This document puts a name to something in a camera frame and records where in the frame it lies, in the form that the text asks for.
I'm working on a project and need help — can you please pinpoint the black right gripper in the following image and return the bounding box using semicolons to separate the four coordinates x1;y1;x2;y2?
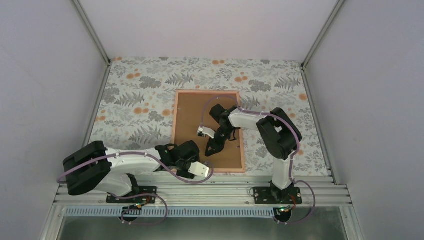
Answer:
205;126;236;157

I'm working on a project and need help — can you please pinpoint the pink wooden picture frame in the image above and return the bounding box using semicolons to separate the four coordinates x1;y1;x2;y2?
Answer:
171;90;247;174

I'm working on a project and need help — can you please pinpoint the brown cardboard backing board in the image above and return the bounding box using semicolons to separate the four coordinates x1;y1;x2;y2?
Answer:
174;93;243;170

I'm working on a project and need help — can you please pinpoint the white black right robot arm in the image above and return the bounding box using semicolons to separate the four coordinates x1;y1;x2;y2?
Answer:
197;104;303;204

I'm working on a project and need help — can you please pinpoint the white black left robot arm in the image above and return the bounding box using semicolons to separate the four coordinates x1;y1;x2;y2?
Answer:
63;140;210;203

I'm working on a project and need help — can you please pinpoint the floral patterned table mat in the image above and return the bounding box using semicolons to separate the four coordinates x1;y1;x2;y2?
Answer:
90;57;328;176

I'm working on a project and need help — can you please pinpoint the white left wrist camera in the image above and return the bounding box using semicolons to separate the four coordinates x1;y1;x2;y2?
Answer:
188;162;210;178

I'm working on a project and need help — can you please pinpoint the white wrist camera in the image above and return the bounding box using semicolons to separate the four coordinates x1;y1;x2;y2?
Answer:
197;126;216;139
188;162;210;178

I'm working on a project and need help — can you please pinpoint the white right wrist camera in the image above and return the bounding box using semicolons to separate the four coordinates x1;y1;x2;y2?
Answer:
197;126;216;139

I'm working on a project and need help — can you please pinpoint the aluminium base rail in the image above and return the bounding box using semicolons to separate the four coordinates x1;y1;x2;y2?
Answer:
53;182;353;207

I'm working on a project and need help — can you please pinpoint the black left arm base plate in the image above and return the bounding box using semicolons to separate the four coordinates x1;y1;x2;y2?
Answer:
105;186;158;205

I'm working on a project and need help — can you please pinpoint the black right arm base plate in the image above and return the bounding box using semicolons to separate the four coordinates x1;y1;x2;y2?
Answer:
251;186;303;205

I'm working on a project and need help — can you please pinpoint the perforated grey cable tray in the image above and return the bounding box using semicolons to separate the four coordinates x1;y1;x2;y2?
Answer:
63;206;275;219

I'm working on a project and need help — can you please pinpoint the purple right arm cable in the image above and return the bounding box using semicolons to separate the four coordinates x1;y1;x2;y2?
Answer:
199;95;317;227

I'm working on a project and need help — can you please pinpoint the aluminium enclosure corner post right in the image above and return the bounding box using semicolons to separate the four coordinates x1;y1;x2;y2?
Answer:
301;0;346;72

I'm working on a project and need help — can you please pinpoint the aluminium enclosure corner post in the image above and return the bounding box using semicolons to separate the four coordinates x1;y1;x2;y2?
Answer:
71;0;111;66
301;0;346;72

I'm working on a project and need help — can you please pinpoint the aluminium enclosure corner post left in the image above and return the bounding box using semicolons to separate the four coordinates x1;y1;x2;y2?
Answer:
71;0;111;66

